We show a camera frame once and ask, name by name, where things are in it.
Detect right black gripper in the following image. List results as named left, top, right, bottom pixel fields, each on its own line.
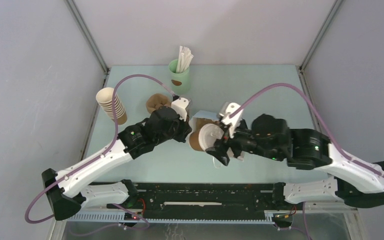
left=206, top=118, right=282, bottom=167

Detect white plastic cup lid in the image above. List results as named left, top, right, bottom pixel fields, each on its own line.
left=198, top=123, right=224, bottom=152

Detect light blue paper bag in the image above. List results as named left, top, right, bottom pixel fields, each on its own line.
left=188, top=109, right=246, bottom=170

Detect brown paper coffee cup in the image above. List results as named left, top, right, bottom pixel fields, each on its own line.
left=189, top=131, right=204, bottom=152

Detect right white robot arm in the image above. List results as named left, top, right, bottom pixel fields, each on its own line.
left=204, top=114, right=384, bottom=209

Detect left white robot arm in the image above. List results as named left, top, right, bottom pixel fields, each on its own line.
left=41, top=105, right=192, bottom=221

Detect green cup holder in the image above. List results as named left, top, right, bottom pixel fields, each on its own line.
left=168, top=59, right=191, bottom=96

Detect stack of brown paper cups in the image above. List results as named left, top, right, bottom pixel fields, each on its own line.
left=95, top=87, right=128, bottom=125

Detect white wrapped straws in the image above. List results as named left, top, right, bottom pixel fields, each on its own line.
left=175, top=46, right=194, bottom=74

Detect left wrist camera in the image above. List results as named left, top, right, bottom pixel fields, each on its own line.
left=171, top=97, right=191, bottom=122

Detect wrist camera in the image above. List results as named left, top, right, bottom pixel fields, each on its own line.
left=217, top=102, right=243, bottom=139
left=171, top=97, right=191, bottom=122

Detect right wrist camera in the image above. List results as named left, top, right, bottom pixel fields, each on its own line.
left=217, top=102, right=243, bottom=139

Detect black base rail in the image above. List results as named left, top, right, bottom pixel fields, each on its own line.
left=105, top=180, right=299, bottom=223

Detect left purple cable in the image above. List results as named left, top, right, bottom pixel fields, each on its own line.
left=24, top=74, right=180, bottom=231

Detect purple cable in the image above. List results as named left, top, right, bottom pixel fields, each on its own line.
left=24, top=74, right=180, bottom=231
left=231, top=82, right=384, bottom=240

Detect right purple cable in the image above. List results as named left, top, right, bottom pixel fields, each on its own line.
left=231, top=82, right=384, bottom=240

